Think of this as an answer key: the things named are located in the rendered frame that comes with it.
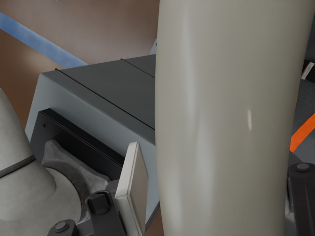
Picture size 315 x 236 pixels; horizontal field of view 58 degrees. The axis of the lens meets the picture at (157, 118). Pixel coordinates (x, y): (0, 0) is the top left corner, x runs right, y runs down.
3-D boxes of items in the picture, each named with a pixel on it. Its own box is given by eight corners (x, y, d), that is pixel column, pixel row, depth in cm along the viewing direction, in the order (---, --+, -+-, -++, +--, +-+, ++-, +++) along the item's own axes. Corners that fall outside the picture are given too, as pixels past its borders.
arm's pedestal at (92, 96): (198, 171, 148) (125, 298, 77) (121, 121, 158) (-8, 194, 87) (250, 88, 127) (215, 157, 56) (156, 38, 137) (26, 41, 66)
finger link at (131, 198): (144, 245, 14) (130, 247, 14) (148, 177, 21) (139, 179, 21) (128, 194, 14) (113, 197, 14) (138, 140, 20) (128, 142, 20)
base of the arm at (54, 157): (101, 244, 69) (87, 260, 64) (33, 192, 74) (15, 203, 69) (127, 190, 62) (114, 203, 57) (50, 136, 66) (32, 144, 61)
